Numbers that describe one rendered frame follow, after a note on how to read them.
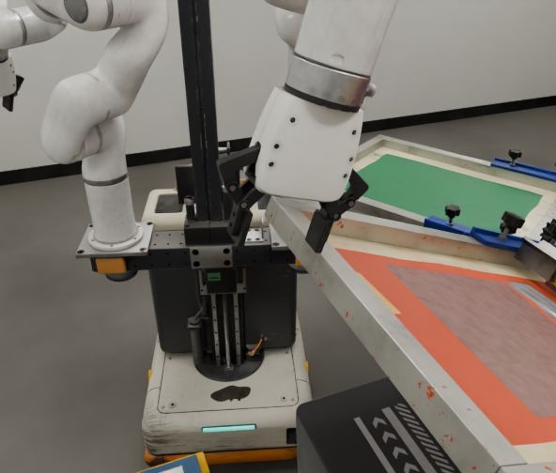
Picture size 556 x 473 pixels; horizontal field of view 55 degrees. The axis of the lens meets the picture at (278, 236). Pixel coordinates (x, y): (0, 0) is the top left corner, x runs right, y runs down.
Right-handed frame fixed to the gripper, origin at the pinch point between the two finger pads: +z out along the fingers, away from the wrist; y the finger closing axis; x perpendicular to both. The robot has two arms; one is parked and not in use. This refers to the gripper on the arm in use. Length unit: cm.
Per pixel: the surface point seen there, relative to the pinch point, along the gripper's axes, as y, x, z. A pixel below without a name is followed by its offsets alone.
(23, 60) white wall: 30, -380, 67
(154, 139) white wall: -71, -381, 109
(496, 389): -28.1, 12.3, 11.7
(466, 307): -39.7, -6.4, 12.5
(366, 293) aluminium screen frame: -15.0, -0.8, 7.2
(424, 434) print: -47, -7, 42
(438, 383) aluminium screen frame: -14.1, 15.4, 7.2
